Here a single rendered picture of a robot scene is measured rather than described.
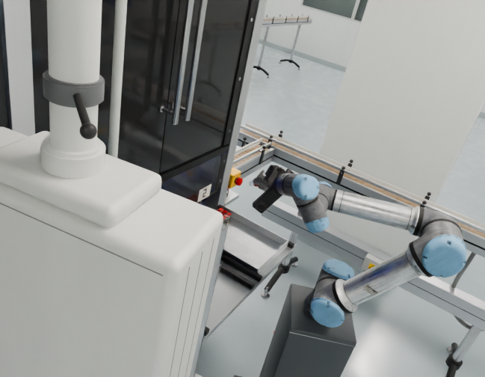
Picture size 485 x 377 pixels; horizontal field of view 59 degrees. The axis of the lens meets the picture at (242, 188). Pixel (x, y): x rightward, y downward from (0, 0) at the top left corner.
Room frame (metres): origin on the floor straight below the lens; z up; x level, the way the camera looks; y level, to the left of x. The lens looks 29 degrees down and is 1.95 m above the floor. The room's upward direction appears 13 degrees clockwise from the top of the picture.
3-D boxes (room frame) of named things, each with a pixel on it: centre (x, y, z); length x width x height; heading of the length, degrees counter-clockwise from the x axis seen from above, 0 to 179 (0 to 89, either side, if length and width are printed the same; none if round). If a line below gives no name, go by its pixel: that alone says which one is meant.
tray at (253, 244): (1.47, -0.03, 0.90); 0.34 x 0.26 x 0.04; 63
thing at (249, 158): (2.11, 0.07, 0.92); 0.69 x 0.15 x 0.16; 154
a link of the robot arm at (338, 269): (1.26, -0.41, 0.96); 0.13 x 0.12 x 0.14; 167
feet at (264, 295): (2.35, -0.40, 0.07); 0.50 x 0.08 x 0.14; 154
